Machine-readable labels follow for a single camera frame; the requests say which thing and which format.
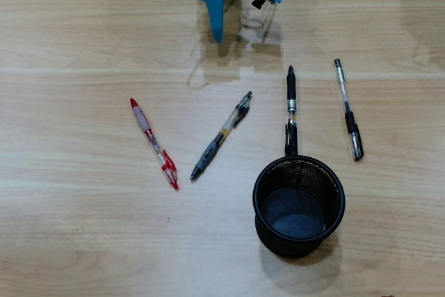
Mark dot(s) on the black gel retractable pen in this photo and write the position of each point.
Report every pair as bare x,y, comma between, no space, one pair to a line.
291,85

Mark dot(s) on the grey grip retractable pen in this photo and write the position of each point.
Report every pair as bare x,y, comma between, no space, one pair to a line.
208,152

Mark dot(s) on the red clear retractable pen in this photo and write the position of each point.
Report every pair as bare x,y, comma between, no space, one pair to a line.
153,140

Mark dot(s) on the clear capped black-grip pen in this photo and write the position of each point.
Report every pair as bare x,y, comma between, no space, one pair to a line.
351,121

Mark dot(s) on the black mesh pen holder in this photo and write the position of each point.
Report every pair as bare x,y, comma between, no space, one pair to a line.
264,241

